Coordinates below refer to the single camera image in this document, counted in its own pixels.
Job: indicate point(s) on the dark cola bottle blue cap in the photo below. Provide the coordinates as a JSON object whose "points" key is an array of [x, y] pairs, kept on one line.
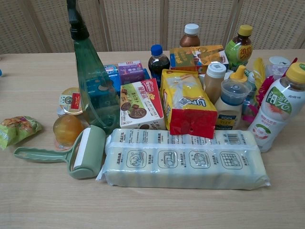
{"points": [[158, 63]]}

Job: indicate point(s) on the green transparent spray bottle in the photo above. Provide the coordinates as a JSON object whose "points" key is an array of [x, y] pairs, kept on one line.
{"points": [[93, 78]]}

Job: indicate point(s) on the beige drink bottle white cap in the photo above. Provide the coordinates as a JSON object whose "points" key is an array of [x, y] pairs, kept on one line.
{"points": [[213, 81]]}

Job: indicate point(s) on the mayonnaise bottle clear cap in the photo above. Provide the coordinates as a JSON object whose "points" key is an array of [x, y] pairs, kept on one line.
{"points": [[230, 107]]}

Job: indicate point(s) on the brown drink bottle white cap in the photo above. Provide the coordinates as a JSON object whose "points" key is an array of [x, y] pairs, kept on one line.
{"points": [[190, 35]]}

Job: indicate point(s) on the squeeze bottle yellow nozzle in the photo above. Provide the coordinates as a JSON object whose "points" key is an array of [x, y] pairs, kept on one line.
{"points": [[238, 74]]}

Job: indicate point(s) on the tea bottle yellow cap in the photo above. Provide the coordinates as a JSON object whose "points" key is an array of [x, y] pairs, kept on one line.
{"points": [[239, 51]]}

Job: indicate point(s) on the white peach drink bottle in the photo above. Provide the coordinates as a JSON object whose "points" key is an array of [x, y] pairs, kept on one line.
{"points": [[274, 107]]}

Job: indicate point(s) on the red white wafer box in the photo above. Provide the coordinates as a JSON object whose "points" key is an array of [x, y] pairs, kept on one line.
{"points": [[140, 105]]}

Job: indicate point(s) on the yellow red snack bag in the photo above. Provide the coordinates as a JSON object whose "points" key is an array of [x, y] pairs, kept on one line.
{"points": [[186, 102]]}

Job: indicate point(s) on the purple small box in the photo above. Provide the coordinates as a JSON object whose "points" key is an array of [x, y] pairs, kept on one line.
{"points": [[131, 71]]}

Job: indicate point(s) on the blue snack box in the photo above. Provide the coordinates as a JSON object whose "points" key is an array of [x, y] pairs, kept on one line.
{"points": [[112, 81]]}

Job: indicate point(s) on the white sponge pack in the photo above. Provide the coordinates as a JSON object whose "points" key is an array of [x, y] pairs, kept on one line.
{"points": [[186, 159]]}

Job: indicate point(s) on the orange yellow biscuit box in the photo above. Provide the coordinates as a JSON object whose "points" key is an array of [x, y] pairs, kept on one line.
{"points": [[197, 58]]}

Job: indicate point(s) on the green lint roller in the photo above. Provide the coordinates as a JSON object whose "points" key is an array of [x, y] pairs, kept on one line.
{"points": [[85, 152]]}

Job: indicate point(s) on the jelly cup red label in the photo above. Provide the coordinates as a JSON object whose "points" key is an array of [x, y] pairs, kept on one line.
{"points": [[70, 101]]}

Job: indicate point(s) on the orange jelly cup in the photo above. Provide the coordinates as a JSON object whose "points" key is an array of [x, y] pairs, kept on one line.
{"points": [[68, 130]]}

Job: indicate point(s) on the woven folding screen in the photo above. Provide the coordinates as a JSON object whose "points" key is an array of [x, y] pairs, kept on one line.
{"points": [[152, 21]]}

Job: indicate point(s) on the green snack packet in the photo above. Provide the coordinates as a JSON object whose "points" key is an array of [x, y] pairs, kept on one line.
{"points": [[17, 130]]}

